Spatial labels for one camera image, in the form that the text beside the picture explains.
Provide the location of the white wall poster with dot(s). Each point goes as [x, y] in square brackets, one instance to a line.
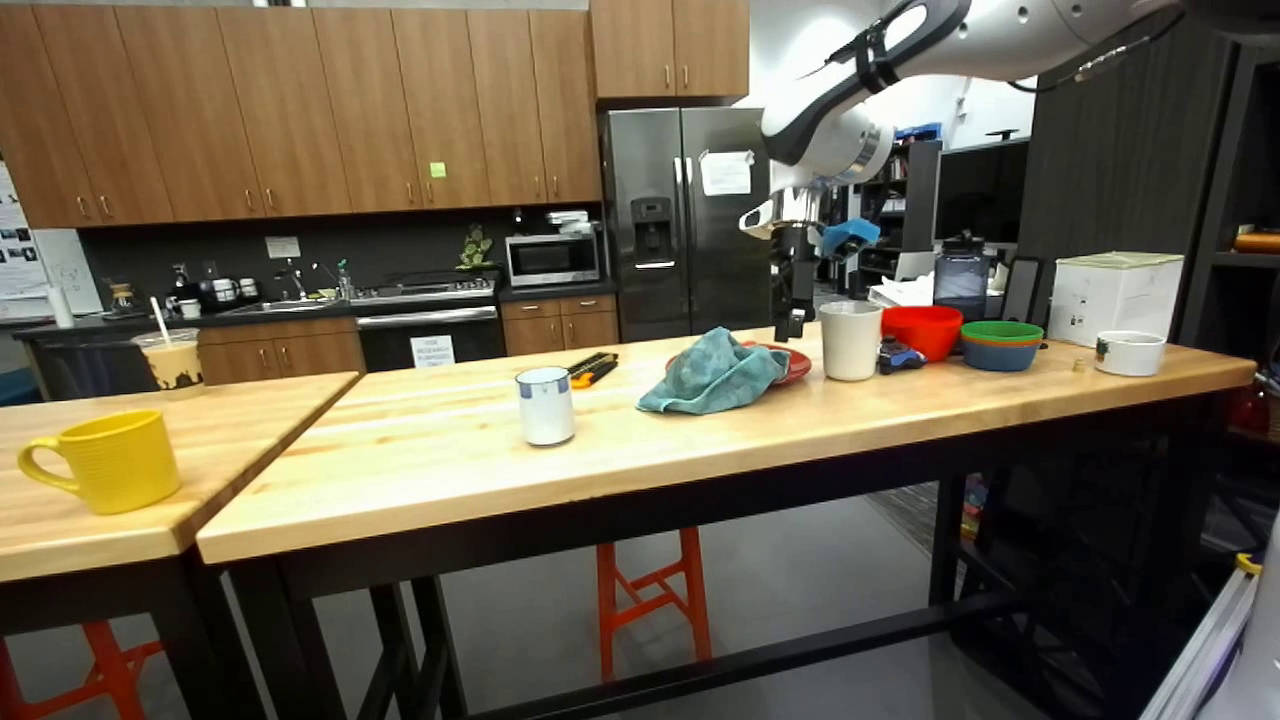
[21, 255]

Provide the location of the black steel oven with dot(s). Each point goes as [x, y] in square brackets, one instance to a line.
[427, 324]

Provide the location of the orange metal stool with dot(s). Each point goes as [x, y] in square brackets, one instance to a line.
[93, 674]
[654, 594]

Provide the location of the dark steel refrigerator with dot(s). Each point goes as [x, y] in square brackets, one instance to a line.
[654, 160]

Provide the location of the white bowl with coffee beans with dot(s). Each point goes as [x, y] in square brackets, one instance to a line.
[1129, 352]

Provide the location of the green bowl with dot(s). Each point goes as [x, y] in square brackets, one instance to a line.
[1001, 334]

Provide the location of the black shelving unit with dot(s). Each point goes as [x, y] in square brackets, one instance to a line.
[1233, 307]

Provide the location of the long wooden table black frame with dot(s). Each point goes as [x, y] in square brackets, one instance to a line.
[666, 500]

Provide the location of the short wooden table black frame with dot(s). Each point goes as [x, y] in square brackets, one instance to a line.
[83, 594]

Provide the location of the yellow mug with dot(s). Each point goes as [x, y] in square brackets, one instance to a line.
[112, 460]

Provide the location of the blue bowl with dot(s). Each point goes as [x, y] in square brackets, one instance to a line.
[1001, 358]

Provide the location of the blue microfibre towel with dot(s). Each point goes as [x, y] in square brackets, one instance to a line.
[708, 378]

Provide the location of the beige cup with straw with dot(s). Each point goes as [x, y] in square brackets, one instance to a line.
[172, 362]

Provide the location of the small dark blue object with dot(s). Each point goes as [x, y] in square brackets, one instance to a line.
[902, 358]

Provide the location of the tall white cup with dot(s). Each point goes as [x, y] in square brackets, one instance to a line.
[850, 342]

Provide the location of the dark background shelf unit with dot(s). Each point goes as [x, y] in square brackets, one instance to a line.
[919, 201]

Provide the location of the white paper on refrigerator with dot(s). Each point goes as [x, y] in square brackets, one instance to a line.
[727, 175]

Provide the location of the brown wall cabinets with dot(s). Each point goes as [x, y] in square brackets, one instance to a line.
[335, 94]

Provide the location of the red bowl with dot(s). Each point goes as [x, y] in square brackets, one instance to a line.
[921, 330]

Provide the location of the green wall sticker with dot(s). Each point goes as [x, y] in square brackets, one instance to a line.
[438, 171]

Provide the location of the white cardboard box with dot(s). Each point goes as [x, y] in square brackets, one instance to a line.
[1115, 302]

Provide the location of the small white can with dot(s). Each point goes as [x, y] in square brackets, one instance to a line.
[545, 407]

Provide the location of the small white card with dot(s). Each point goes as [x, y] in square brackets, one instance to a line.
[434, 350]

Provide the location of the brown cabinets above refrigerator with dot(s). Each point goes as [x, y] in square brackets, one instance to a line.
[666, 46]

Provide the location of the orange red plate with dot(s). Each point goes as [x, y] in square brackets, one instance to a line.
[797, 362]

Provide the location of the steel microwave oven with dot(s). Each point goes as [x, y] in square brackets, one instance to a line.
[550, 258]

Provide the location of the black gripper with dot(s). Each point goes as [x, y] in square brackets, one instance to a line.
[794, 264]

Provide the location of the yellow black hand tool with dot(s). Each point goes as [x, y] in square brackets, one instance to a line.
[592, 371]

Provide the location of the white wall outlet plate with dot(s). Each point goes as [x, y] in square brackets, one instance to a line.
[281, 245]

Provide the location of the black chair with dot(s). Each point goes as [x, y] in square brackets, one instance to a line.
[83, 365]

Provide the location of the green potted plant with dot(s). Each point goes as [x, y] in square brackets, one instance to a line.
[476, 250]

